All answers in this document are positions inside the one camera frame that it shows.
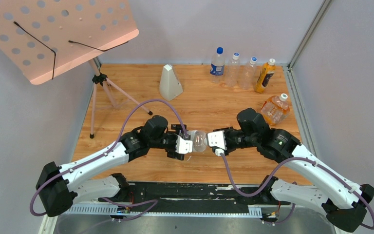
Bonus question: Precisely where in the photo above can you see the white green label bottle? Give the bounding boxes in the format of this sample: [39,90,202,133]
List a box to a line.
[189,130,207,153]

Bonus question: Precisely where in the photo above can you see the orange label plastic bottle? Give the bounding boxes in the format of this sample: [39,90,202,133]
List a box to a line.
[261,95,290,125]

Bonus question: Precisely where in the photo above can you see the white bottle cap green print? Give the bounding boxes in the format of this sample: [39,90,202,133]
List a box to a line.
[280,93,288,101]

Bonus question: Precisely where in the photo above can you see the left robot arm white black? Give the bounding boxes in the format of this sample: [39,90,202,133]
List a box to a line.
[33,115,193,217]

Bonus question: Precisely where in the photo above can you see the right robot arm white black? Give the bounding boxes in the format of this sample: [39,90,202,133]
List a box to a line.
[207,108,374,233]

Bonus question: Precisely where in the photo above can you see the clear empty bottle right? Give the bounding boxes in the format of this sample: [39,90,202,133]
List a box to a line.
[238,57,258,90]

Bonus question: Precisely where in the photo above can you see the clear empty bottle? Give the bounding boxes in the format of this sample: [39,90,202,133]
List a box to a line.
[224,52,240,87]
[238,57,258,90]

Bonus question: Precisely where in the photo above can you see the clear empty bottle left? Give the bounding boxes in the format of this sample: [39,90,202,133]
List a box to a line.
[224,52,240,87]

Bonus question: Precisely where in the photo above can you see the blue cap water bottle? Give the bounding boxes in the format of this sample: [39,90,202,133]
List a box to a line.
[210,47,225,83]

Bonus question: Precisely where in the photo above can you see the orange juice bottle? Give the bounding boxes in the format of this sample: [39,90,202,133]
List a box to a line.
[254,58,276,93]

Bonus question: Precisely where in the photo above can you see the beige metronome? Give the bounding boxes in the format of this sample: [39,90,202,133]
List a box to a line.
[159,64,184,101]

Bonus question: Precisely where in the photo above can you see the pink music stand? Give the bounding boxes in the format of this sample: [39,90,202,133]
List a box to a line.
[0,0,139,137]

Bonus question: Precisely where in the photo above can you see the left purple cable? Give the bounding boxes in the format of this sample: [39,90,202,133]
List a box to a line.
[29,99,190,217]

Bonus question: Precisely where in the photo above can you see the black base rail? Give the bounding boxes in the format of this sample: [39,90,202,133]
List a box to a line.
[64,182,291,218]

